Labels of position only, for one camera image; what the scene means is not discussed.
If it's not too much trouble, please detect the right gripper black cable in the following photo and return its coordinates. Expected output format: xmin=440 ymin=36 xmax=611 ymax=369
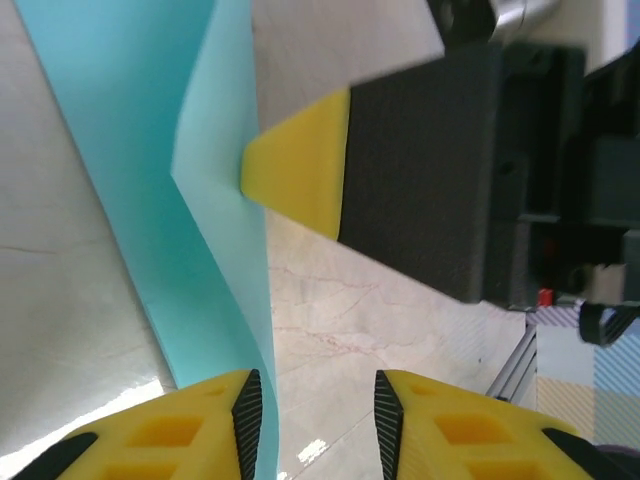
xmin=578 ymin=299 xmax=640 ymax=347

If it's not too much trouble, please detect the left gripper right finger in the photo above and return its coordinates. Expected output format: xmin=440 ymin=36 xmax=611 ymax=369
xmin=373 ymin=368 xmax=640 ymax=480

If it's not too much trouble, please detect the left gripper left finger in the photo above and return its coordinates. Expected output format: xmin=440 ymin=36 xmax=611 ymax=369
xmin=9 ymin=368 xmax=264 ymax=480

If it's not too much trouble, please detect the teal square paper sheet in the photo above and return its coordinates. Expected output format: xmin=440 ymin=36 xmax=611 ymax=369
xmin=13 ymin=0 xmax=279 ymax=480

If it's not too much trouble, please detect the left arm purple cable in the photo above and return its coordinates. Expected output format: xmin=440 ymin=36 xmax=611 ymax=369
xmin=593 ymin=439 xmax=640 ymax=465

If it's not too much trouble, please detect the aluminium side rail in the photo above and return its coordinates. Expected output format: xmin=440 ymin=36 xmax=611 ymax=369
xmin=485 ymin=319 xmax=541 ymax=402

